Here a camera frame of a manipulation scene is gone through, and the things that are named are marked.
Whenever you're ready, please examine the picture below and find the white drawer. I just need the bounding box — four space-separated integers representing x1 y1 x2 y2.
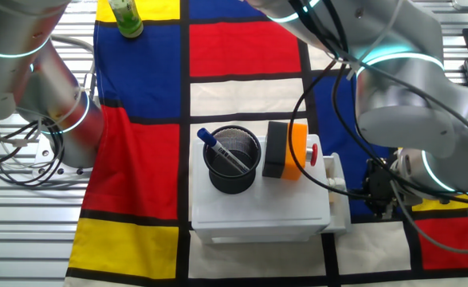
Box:
321 152 353 235

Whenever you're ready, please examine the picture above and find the colour block tablecloth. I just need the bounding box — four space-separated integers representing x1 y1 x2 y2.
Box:
64 0 468 287

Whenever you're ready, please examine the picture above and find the green tea bottle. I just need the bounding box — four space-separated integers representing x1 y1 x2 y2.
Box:
108 0 144 39

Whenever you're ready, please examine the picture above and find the white drawer cabinet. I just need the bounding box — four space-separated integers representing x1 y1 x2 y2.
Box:
191 133 332 245

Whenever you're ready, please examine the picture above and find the thick grey hose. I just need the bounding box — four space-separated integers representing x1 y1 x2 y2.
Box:
49 34 98 100

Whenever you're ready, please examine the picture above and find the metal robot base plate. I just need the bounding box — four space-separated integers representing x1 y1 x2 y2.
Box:
31 133 96 179

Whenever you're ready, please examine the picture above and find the black mesh pen holder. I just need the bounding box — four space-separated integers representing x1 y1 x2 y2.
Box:
202 124 262 195

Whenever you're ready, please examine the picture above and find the orange and black button box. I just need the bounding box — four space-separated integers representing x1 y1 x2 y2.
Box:
262 120 309 181

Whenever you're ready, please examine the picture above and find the white cable gland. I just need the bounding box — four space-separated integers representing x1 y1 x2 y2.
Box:
327 176 347 191

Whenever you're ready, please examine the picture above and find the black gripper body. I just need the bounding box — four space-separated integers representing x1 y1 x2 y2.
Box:
364 158 396 191

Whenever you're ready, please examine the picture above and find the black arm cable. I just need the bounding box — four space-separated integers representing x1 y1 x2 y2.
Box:
287 0 468 254

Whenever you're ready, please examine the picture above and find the blue capped marker pen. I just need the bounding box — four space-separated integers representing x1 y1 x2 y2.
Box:
196 127 251 175

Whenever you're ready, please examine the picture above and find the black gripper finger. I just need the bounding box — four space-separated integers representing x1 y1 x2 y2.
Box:
363 182 378 206
371 189 397 219

